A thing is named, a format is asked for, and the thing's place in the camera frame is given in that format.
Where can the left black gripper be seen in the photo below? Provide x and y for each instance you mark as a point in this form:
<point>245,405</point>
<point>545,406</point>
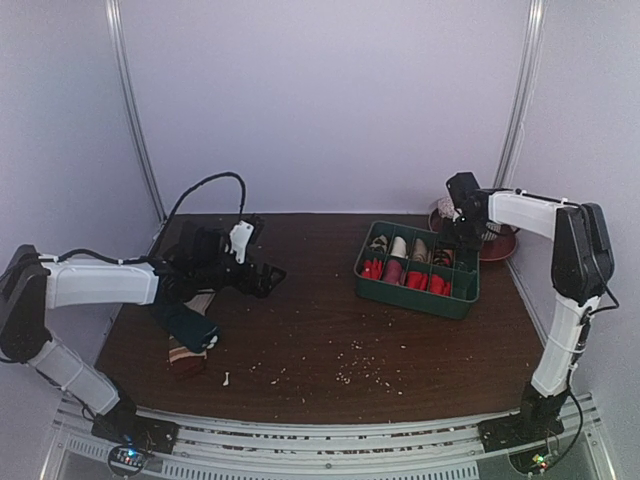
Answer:
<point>263,286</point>

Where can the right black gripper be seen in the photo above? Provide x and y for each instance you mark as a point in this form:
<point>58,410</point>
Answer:
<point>458,241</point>

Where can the red and beige sock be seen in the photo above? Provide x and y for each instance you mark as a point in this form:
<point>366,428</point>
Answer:
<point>439,286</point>

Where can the green divided organizer tray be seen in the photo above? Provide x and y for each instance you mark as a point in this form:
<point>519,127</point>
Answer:
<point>416,269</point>

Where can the black argyle sock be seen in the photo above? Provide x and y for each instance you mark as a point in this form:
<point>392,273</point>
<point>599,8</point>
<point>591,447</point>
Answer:
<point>443,257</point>

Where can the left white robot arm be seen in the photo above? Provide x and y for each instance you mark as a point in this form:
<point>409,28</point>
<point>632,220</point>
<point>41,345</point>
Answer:
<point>177,287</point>

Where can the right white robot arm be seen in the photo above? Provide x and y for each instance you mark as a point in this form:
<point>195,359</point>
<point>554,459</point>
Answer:
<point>582,262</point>

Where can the grey striped cup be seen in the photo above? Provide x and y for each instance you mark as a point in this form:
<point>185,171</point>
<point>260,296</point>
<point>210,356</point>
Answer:
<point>492,232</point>

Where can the pink patterned bowl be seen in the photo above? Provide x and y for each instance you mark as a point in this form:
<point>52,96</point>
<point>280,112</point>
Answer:
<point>446,208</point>

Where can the red round plate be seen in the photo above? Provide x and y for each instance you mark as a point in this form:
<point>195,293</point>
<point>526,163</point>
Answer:
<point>498,249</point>

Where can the tan rolled sock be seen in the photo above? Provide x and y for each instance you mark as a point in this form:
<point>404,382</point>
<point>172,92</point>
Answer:
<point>420,252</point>

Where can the red rolled sock in tray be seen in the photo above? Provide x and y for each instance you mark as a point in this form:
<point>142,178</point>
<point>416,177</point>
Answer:
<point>417,280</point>

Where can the cream rolled sock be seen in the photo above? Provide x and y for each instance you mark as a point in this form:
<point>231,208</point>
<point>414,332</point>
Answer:
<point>398,247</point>

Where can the maroon rolled sock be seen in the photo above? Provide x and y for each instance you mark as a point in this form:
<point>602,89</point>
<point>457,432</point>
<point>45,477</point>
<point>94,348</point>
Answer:
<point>393,272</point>

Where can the black beige patterned rolled sock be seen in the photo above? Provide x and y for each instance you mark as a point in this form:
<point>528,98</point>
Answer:
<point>379,244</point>

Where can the dark teal sock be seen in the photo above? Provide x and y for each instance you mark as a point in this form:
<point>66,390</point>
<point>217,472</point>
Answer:
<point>187,323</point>

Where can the red zigzag rolled sock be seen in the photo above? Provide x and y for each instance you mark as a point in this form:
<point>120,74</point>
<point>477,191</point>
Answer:
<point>372,269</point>

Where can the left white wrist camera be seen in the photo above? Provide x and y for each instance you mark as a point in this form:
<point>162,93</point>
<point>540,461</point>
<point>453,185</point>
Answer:
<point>239,239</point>

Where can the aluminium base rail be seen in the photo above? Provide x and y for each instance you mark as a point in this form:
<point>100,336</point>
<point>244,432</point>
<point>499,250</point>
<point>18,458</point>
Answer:
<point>211,448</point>

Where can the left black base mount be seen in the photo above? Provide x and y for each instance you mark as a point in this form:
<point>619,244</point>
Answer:
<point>135,443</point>

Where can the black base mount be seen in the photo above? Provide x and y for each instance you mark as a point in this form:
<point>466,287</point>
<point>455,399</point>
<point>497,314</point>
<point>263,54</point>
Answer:
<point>538,419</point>
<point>135,443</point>

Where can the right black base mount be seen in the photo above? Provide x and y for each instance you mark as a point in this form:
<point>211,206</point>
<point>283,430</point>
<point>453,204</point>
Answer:
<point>538,419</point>

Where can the right aluminium frame post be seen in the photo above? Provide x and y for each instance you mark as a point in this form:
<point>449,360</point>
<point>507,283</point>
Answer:
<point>525,85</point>

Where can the aluminium frame post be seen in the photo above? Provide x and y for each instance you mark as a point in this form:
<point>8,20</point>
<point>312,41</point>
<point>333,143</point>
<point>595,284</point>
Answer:
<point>525,85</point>
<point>116,30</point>

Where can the left aluminium frame post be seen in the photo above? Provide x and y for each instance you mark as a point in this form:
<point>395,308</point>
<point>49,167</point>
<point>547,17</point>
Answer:
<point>116,30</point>

